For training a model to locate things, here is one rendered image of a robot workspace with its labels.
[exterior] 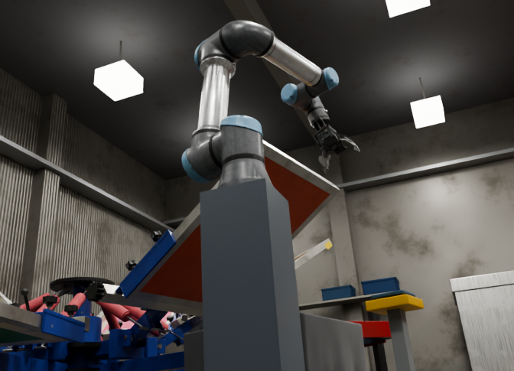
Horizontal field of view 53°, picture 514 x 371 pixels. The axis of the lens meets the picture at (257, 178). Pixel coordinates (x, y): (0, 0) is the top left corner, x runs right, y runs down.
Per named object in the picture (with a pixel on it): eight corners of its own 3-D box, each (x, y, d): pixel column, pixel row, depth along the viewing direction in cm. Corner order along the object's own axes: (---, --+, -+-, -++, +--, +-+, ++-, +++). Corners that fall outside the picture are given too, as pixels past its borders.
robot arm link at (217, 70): (209, 160, 140) (222, 17, 168) (175, 178, 150) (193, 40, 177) (241, 177, 148) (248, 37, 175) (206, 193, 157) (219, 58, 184)
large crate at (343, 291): (357, 301, 827) (355, 288, 835) (352, 297, 796) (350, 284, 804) (327, 304, 842) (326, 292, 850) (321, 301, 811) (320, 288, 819)
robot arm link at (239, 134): (242, 148, 133) (240, 103, 139) (208, 167, 141) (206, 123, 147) (274, 161, 141) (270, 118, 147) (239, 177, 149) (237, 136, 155)
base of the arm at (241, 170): (261, 180, 128) (258, 144, 132) (206, 193, 133) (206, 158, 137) (281, 200, 141) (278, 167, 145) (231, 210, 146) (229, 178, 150)
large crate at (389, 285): (401, 294, 807) (398, 281, 815) (398, 290, 773) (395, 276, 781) (367, 299, 823) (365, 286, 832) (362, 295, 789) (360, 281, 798)
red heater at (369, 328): (352, 349, 335) (350, 330, 340) (398, 340, 297) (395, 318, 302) (268, 352, 310) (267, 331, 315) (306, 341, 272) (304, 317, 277)
